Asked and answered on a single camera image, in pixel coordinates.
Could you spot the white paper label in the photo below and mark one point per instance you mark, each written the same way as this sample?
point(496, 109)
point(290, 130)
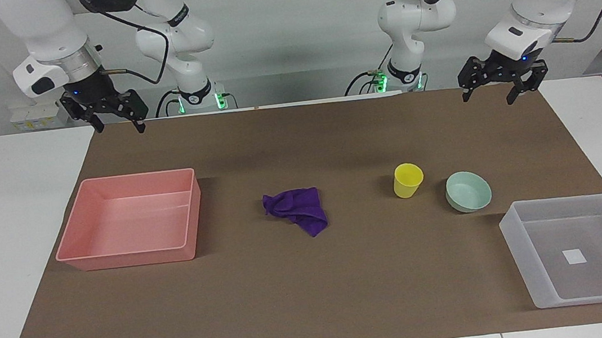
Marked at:
point(574, 257)

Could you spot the mint green bowl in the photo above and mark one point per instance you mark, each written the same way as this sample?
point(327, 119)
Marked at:
point(469, 192)

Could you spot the yellow plastic cup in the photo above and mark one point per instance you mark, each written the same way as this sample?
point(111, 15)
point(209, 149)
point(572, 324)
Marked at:
point(407, 182)

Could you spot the pink plastic box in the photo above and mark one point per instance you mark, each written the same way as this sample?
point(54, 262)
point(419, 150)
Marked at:
point(132, 228)

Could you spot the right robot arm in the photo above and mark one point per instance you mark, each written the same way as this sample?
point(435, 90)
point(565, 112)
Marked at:
point(49, 27)

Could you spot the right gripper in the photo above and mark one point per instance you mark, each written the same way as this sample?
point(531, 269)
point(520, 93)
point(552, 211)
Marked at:
point(94, 93)

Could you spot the purple cloth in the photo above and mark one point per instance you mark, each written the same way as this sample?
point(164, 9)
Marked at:
point(300, 209)

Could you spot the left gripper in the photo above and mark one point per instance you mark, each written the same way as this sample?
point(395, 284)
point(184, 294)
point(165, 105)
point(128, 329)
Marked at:
point(516, 66)

